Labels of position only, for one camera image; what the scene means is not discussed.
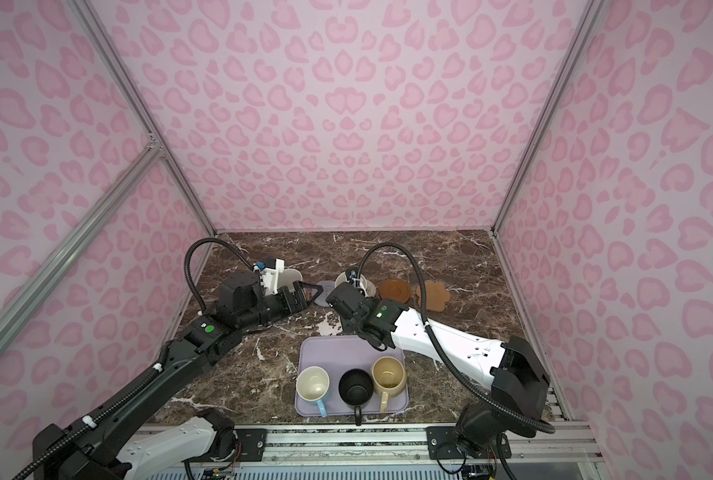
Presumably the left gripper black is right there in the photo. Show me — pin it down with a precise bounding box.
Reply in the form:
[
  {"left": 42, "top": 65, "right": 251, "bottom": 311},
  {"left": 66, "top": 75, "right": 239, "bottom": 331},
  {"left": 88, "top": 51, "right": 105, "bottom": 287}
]
[{"left": 238, "top": 280, "right": 324, "bottom": 333}]

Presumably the brown wooden round coaster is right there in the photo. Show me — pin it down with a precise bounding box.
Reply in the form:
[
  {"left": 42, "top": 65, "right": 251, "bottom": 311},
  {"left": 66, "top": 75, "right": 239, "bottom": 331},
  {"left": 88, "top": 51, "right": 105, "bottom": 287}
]
[{"left": 378, "top": 278, "right": 412, "bottom": 303}]

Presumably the cork paw shaped coaster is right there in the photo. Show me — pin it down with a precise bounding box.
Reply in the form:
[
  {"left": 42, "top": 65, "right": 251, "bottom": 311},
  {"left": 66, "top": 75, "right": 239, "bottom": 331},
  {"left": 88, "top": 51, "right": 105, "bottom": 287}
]
[{"left": 425, "top": 280, "right": 452, "bottom": 312}]

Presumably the grey blue round coaster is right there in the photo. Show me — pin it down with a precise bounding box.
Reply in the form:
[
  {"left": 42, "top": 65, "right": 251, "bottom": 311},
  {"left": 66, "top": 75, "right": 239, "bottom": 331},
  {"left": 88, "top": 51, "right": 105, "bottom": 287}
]
[{"left": 314, "top": 280, "right": 336, "bottom": 308}]

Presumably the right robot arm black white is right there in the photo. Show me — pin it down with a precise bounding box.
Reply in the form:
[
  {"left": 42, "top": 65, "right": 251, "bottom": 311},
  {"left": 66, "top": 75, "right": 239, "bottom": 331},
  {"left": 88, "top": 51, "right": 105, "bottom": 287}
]
[{"left": 326, "top": 283, "right": 556, "bottom": 457}]

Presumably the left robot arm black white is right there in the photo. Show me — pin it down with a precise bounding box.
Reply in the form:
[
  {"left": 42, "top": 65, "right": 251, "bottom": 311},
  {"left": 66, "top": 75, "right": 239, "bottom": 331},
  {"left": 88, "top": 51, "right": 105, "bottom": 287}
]
[{"left": 17, "top": 271, "right": 324, "bottom": 479}]

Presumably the lavender serving tray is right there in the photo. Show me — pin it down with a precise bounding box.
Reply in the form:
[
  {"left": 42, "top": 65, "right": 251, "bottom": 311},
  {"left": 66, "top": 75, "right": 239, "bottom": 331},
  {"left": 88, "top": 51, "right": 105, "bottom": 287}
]
[{"left": 294, "top": 335, "right": 410, "bottom": 425}]

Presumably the beige yellow mug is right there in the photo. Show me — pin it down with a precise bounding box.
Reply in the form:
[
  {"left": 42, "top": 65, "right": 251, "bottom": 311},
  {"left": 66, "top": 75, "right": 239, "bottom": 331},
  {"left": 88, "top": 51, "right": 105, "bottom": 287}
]
[{"left": 371, "top": 356, "right": 408, "bottom": 413}]

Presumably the black mug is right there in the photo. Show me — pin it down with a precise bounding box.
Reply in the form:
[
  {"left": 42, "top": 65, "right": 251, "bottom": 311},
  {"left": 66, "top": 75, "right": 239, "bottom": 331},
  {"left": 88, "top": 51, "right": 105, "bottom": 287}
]
[{"left": 338, "top": 369, "right": 374, "bottom": 426}]

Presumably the white mug blue handle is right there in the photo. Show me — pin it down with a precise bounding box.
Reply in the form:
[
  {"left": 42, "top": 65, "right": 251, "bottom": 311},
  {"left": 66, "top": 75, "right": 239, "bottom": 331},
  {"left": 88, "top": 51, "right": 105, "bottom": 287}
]
[{"left": 296, "top": 366, "right": 330, "bottom": 418}]

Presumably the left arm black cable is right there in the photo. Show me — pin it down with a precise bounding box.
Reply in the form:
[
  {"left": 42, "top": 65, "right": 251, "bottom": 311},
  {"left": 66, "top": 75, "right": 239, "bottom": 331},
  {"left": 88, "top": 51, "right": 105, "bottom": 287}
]
[{"left": 183, "top": 237, "right": 256, "bottom": 316}]

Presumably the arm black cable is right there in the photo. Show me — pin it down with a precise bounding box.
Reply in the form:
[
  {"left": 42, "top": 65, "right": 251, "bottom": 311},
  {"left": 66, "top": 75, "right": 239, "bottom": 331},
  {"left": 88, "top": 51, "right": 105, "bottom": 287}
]
[
  {"left": 183, "top": 237, "right": 256, "bottom": 316},
  {"left": 355, "top": 242, "right": 557, "bottom": 436}
]

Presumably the aluminium mounting rail front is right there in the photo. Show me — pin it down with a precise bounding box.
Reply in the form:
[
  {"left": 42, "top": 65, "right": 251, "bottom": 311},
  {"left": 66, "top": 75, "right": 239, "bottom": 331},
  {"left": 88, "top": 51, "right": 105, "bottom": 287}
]
[{"left": 82, "top": 422, "right": 613, "bottom": 480}]

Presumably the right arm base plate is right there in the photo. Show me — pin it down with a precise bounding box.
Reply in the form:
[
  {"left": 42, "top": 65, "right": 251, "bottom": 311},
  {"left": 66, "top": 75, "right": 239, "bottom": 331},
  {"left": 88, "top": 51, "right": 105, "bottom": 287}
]
[{"left": 426, "top": 425, "right": 512, "bottom": 460}]

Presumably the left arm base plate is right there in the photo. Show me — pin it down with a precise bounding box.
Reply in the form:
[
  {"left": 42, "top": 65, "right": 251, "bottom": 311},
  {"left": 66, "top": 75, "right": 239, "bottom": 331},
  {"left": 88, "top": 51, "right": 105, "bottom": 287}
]
[{"left": 188, "top": 428, "right": 268, "bottom": 464}]

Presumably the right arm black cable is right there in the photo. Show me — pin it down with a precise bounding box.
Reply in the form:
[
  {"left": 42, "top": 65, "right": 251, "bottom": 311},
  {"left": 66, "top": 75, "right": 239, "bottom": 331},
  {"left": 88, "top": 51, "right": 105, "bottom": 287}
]
[{"left": 355, "top": 242, "right": 557, "bottom": 436}]

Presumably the aluminium frame diagonal bar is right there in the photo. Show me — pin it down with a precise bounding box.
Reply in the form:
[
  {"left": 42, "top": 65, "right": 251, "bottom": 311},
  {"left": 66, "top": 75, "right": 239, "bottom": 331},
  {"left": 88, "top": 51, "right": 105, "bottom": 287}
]
[{"left": 0, "top": 141, "right": 162, "bottom": 356}]

